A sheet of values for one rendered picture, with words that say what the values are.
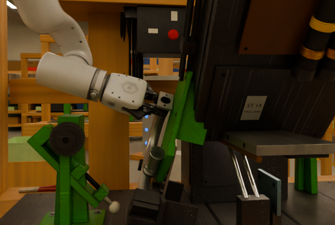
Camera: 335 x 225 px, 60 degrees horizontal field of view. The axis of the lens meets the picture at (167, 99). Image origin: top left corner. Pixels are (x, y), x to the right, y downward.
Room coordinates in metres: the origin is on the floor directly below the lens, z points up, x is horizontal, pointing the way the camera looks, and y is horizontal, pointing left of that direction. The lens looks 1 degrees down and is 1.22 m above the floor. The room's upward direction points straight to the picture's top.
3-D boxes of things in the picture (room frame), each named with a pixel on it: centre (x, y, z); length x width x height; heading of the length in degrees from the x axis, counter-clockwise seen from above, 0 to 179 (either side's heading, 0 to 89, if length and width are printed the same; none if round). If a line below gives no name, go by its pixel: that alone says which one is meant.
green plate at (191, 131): (0.72, -0.05, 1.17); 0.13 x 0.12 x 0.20; 97
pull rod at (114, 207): (0.70, 0.14, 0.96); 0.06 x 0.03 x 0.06; 97
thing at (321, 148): (0.70, -0.21, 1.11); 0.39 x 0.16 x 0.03; 7
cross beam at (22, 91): (1.16, -0.07, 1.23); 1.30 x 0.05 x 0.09; 97
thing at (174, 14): (0.99, 0.02, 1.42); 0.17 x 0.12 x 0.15; 97
